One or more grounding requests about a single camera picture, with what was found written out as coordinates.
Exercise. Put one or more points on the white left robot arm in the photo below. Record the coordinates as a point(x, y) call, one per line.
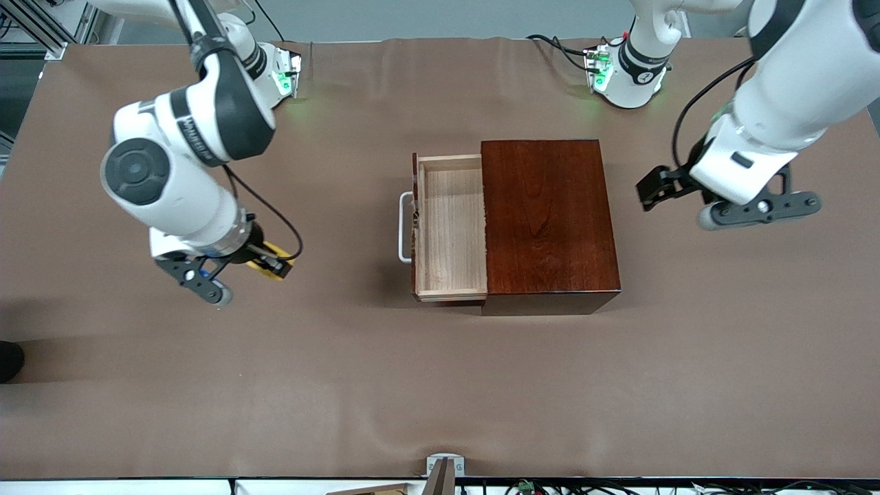
point(790, 89)

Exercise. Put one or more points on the dark brown wooden cabinet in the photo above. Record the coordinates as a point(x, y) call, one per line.
point(550, 220)

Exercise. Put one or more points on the large table cover mat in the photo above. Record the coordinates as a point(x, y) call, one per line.
point(344, 385)

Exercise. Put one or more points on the black round object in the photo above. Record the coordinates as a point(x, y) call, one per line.
point(8, 361)

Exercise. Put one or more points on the aluminium frame with diagonal bars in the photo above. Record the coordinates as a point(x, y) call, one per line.
point(55, 48)

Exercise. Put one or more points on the grey metal mounting bracket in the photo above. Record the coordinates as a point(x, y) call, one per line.
point(445, 464)

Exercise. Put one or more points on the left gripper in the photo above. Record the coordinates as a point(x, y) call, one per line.
point(676, 178)

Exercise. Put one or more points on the grey stand post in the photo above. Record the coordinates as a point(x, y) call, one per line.
point(440, 481)

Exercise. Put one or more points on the yellow block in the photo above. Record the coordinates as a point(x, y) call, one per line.
point(271, 273)

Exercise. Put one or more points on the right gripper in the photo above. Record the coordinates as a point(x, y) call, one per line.
point(245, 253)

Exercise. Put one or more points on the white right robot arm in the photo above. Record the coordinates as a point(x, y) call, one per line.
point(172, 185)

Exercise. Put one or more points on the light wooden board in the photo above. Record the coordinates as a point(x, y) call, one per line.
point(371, 489)

